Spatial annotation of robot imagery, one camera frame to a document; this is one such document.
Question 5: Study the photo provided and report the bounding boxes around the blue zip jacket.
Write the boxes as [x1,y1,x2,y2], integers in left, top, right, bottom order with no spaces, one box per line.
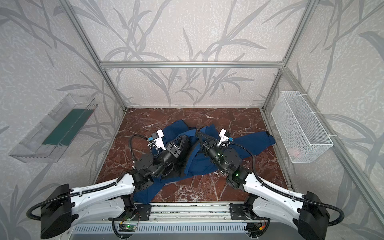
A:
[133,120,276,204]

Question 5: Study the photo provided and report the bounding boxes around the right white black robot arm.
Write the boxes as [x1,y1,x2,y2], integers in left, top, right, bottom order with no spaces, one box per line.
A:
[196,131,345,240]

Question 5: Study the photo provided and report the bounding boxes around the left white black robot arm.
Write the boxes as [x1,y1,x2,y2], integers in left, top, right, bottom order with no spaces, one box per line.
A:
[26,135,191,239]

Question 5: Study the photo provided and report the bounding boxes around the pink object in basket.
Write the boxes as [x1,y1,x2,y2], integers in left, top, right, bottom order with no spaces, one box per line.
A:
[288,147,305,160]

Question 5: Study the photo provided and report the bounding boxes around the green circuit board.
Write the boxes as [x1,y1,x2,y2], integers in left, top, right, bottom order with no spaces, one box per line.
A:
[119,223,137,232]

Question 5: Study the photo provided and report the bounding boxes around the green mat in tray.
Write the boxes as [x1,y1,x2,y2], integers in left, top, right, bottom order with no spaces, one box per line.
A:
[43,109,94,146]

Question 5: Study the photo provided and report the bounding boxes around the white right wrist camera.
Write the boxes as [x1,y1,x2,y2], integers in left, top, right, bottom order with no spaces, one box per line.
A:
[217,129,233,147]

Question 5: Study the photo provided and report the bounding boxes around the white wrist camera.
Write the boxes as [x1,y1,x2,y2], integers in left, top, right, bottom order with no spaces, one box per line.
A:
[217,129,233,147]
[148,130,166,151]

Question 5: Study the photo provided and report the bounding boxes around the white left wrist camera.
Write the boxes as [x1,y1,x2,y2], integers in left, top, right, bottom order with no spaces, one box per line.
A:
[148,130,166,151]

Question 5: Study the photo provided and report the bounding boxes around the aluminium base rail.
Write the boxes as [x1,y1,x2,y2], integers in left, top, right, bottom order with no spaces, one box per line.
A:
[64,200,316,224]

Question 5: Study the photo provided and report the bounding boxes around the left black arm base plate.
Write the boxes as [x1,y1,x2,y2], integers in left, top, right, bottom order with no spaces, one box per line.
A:
[125,204,152,221]

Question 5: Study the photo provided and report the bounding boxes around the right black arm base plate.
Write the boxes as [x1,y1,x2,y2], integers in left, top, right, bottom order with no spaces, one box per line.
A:
[229,203,255,220]

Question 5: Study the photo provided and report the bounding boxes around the white wire mesh basket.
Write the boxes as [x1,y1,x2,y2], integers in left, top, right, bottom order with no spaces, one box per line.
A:
[271,91,334,164]

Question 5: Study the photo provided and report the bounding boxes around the aluminium frame struts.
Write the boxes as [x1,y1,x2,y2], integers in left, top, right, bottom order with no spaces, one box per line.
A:
[58,1,384,227]

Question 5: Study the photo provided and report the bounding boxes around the clear plastic wall tray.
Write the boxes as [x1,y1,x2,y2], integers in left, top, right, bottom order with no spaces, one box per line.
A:
[9,94,98,163]

